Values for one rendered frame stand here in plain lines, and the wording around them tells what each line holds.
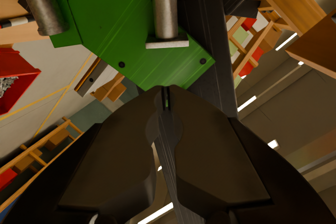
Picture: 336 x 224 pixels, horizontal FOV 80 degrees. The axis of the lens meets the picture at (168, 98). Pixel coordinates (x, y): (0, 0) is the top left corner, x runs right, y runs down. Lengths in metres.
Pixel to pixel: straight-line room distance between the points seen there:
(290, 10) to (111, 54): 0.91
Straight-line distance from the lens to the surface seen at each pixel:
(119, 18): 0.30
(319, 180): 4.45
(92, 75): 0.49
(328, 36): 0.76
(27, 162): 6.00
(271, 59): 9.64
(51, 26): 0.30
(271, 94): 7.81
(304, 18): 1.13
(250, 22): 4.05
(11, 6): 0.57
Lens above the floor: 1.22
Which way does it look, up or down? 6 degrees up
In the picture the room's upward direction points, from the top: 133 degrees clockwise
